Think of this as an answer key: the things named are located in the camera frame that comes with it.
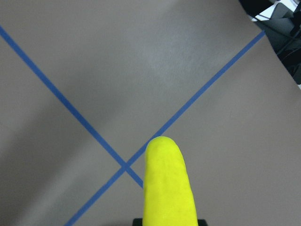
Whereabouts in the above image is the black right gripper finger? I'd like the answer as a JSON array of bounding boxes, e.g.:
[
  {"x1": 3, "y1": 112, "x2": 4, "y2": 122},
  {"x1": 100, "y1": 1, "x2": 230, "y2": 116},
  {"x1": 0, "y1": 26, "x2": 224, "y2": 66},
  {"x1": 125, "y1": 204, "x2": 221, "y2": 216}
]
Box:
[{"x1": 198, "y1": 219, "x2": 208, "y2": 226}]

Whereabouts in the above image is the bright yellow banana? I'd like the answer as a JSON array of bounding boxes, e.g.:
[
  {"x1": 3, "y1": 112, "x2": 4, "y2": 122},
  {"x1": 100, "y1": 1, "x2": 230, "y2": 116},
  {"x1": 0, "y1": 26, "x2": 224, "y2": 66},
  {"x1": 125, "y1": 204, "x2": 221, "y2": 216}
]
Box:
[{"x1": 143, "y1": 136, "x2": 198, "y2": 226}]

